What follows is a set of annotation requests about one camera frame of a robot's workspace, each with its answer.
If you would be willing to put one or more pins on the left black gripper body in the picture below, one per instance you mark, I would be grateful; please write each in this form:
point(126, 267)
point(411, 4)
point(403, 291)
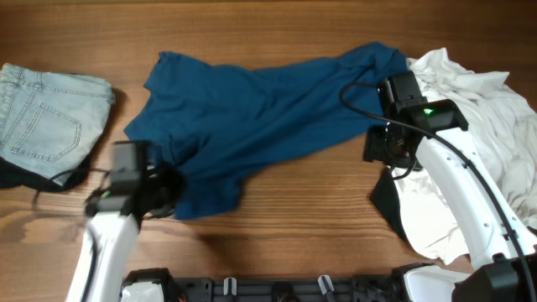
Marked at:
point(170, 184)

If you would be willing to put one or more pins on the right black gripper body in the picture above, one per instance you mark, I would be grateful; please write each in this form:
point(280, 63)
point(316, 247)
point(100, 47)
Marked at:
point(380, 144)

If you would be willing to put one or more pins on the blue t-shirt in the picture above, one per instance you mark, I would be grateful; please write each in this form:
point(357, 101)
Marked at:
point(220, 124)

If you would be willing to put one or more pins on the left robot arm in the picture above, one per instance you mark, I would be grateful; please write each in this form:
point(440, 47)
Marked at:
point(141, 185)

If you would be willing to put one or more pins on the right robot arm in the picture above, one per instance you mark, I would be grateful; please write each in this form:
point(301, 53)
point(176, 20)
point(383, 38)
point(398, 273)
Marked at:
point(434, 137)

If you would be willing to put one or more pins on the black garment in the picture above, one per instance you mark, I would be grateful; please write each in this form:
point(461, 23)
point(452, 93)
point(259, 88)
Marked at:
point(385, 198)

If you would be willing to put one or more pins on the white garment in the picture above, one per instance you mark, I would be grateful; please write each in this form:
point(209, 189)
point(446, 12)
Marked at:
point(503, 128)

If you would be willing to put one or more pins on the folded light denim shorts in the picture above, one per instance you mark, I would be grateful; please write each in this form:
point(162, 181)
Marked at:
point(49, 116)

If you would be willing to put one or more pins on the dark garment under shorts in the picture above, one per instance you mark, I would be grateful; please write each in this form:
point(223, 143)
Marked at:
point(49, 177)

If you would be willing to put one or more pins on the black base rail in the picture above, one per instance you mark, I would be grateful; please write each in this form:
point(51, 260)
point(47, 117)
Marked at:
point(157, 284)

